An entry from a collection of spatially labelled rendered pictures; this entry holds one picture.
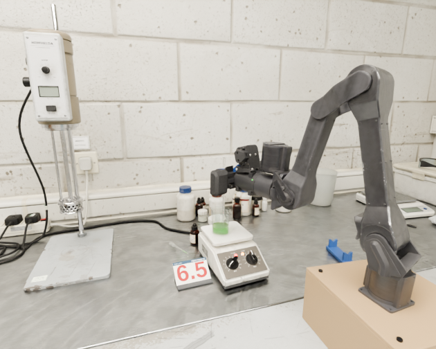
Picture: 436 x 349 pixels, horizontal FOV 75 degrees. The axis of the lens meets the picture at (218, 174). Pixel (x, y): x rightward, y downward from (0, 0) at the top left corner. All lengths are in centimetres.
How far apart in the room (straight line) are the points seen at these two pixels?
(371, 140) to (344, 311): 29
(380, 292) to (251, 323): 26
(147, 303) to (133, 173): 61
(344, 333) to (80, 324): 51
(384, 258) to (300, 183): 19
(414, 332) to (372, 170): 25
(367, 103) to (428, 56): 142
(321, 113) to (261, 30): 82
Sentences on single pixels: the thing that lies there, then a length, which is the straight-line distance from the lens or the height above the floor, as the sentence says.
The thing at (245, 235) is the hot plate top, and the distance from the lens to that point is 82.
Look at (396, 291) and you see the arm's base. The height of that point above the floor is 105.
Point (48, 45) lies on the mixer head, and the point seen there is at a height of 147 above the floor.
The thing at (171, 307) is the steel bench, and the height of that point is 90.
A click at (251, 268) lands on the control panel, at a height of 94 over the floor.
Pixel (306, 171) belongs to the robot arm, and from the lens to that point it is 59.
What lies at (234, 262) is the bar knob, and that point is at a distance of 74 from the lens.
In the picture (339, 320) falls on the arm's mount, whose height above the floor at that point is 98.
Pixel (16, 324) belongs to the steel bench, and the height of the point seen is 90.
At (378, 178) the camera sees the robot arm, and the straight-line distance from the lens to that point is 54.
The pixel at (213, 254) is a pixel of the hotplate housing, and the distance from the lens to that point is 77.
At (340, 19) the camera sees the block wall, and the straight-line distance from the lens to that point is 155.
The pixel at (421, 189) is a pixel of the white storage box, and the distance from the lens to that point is 162.
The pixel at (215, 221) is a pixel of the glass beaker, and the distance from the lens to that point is 79.
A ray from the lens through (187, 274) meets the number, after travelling 78.
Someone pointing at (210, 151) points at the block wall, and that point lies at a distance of 124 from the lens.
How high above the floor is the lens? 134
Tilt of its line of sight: 14 degrees down
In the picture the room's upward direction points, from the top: straight up
